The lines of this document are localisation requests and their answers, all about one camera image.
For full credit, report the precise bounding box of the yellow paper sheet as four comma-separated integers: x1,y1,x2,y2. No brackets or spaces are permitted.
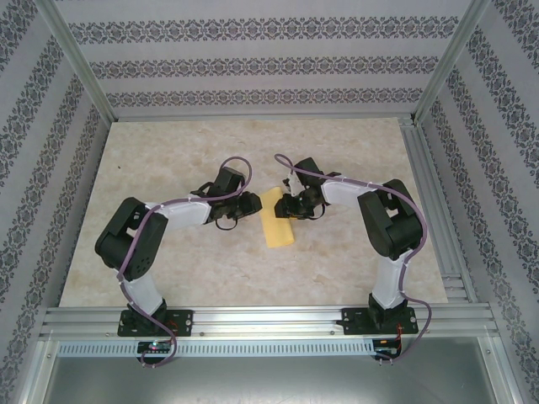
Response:
259,187,297,250

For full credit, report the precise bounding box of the grey metal sheet shelf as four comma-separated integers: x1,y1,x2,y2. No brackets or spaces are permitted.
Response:
41,355,515,404

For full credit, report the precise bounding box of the long aluminium mounting rail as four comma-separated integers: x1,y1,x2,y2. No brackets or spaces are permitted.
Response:
40,306,500,340

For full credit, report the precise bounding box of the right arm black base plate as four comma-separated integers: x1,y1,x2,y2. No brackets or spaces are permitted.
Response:
341,306,418,337

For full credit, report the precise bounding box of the aluminium side rail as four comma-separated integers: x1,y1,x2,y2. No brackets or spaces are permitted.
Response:
399,117,479,304

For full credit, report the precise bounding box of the slotted grey cable duct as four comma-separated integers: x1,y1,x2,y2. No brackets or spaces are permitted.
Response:
56,338,403,358

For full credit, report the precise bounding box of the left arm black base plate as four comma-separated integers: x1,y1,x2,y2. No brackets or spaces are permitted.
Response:
119,309,195,338

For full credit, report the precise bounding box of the aluminium frame post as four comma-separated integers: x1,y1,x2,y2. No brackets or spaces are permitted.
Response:
412,0,494,124
36,0,115,124

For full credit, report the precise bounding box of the aluminium frame bar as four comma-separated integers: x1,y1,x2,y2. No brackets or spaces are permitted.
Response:
479,336,528,404
16,336,60,404

